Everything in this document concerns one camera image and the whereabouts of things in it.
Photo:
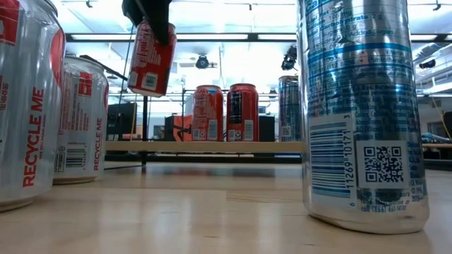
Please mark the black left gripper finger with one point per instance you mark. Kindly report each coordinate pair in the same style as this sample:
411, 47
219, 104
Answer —
157, 17
131, 10

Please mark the red Coca-Cola can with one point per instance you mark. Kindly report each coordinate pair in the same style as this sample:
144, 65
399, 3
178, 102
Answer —
148, 67

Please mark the orange Fanta can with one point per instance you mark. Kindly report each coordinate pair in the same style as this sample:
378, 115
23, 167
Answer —
207, 113

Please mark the silver Diet Coke can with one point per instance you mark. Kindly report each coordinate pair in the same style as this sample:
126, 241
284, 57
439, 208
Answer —
84, 123
31, 106

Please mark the red Coke Zero can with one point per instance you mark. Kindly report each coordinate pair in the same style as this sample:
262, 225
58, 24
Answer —
242, 106

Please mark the silver blue Red Bull can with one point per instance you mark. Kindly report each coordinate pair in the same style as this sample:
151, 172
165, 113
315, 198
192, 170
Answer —
289, 106
360, 106

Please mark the round black ceiling fixture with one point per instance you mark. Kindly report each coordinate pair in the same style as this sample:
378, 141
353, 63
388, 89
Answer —
202, 62

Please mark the long linear ceiling light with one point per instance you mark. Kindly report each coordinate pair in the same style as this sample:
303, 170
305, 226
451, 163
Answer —
252, 37

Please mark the orange black equipment case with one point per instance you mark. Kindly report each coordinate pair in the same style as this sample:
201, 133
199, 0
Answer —
183, 123

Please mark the black monitor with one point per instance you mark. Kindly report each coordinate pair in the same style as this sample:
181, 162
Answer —
121, 121

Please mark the black ceiling spotlight cluster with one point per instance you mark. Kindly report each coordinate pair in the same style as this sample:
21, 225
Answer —
289, 58

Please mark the black box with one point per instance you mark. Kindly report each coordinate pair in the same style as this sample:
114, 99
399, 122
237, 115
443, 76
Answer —
266, 128

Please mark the blue wrapped bundle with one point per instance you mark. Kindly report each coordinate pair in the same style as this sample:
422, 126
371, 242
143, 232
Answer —
432, 137

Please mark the wooden workbench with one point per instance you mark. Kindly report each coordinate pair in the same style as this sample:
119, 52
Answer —
438, 145

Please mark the dark monitor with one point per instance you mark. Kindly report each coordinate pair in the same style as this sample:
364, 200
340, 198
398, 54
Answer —
448, 127

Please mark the wooden shelf black metal frame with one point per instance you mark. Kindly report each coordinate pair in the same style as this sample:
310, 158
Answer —
212, 147

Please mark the black table frame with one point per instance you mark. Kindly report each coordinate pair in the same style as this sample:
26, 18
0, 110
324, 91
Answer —
212, 159

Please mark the black duct-mounted fixture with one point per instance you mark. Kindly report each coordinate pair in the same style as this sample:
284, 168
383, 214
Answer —
427, 63

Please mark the white ceiling duct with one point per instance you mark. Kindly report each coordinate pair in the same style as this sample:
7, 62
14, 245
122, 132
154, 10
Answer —
436, 75

